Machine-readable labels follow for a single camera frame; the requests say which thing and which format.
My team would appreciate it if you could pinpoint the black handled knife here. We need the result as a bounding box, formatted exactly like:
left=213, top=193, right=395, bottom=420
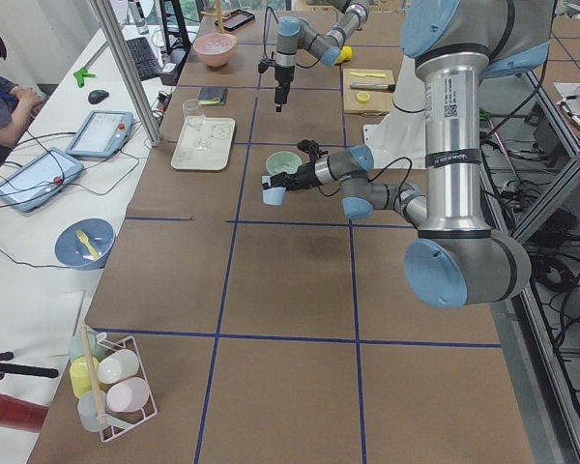
left=350, top=82, right=396, bottom=93

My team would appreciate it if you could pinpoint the pink plastic cup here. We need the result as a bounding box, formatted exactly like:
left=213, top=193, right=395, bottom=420
left=106, top=377, right=150, bottom=413

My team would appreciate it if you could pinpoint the black tray with phone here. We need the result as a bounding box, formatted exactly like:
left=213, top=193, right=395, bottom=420
left=221, top=10, right=255, bottom=32

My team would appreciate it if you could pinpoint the pink ribbed bowl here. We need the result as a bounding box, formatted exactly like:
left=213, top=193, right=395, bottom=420
left=193, top=33, right=238, bottom=68

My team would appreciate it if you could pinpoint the clear plastic cup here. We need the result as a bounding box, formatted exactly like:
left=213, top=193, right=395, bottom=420
left=77, top=391, right=108, bottom=432

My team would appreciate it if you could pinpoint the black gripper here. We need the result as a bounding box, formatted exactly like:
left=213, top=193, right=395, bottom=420
left=258, top=53, right=294, bottom=112
left=262, top=139, right=328, bottom=191

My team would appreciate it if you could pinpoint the yellow plastic knife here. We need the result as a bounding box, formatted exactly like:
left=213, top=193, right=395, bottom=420
left=349, top=72, right=388, bottom=78

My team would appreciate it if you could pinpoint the yellow plastic cup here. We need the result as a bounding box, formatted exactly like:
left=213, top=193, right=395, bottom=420
left=69, top=356, right=92, bottom=398

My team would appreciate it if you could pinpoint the white wire cup rack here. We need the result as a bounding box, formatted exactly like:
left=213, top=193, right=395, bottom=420
left=77, top=325, right=158, bottom=443

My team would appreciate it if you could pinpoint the near teach pendant tablet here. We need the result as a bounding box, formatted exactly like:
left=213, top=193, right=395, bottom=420
left=0, top=147, right=84, bottom=213

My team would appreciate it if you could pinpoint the green plastic clamp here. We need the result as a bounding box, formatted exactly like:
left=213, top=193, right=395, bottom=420
left=73, top=67, right=97, bottom=88

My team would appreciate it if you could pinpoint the black tripod handle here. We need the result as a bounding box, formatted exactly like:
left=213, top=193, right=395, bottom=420
left=0, top=352, right=59, bottom=381

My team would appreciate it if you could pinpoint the yellow lemon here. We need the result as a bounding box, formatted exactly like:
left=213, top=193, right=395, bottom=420
left=335, top=45, right=353, bottom=65

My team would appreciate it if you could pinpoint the yellow plastic fork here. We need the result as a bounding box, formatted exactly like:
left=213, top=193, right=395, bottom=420
left=75, top=229, right=101, bottom=261

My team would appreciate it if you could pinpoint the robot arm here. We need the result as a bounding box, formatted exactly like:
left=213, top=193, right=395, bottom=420
left=262, top=1, right=556, bottom=308
left=258, top=1, right=370, bottom=112

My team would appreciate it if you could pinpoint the blue bowl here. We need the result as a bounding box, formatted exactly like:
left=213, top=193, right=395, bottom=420
left=54, top=217, right=115, bottom=271

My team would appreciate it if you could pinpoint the white plastic cup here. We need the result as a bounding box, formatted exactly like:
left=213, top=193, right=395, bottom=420
left=98, top=349, right=139, bottom=385

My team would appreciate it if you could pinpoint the black computer mouse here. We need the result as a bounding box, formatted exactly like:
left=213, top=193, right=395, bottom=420
left=88, top=89, right=109, bottom=105

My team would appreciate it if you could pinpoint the wooden cutting board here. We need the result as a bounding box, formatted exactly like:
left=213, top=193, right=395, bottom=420
left=342, top=69, right=395, bottom=115

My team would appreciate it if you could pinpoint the far teach pendant tablet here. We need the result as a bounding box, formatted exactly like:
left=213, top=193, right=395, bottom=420
left=66, top=110, right=134, bottom=159

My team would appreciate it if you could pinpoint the clear wine glass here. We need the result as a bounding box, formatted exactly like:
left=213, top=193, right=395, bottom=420
left=182, top=99, right=208, bottom=151

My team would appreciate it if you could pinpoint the green ceramic bowl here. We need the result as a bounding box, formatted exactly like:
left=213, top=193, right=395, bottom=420
left=265, top=151, right=303, bottom=175

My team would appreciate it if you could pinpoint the lemon half slice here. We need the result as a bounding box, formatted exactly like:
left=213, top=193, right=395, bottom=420
left=356, top=92, right=371, bottom=103

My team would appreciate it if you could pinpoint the green plastic cup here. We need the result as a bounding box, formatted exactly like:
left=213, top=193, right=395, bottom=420
left=69, top=330, right=105, bottom=362

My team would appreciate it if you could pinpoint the cream bear serving tray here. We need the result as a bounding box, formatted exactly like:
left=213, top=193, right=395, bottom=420
left=170, top=116, right=236, bottom=171

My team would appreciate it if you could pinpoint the dark sponge cloth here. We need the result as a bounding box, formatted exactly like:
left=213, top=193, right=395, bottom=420
left=197, top=86, right=228, bottom=106

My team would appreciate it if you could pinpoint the teach pendant tablet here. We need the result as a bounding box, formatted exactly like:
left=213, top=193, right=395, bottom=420
left=66, top=110, right=134, bottom=159
left=0, top=147, right=84, bottom=213

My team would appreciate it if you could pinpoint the aluminium frame post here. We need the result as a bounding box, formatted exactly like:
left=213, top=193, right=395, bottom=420
left=89, top=0, right=162, bottom=147

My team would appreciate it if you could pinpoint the red cylinder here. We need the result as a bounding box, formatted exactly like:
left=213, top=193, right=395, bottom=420
left=0, top=393, right=48, bottom=433

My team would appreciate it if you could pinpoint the light blue plastic cup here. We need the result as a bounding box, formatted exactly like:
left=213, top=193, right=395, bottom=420
left=261, top=176, right=286, bottom=206

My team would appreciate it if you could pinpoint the black keyboard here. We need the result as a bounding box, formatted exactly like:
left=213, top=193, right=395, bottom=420
left=126, top=37, right=160, bottom=81

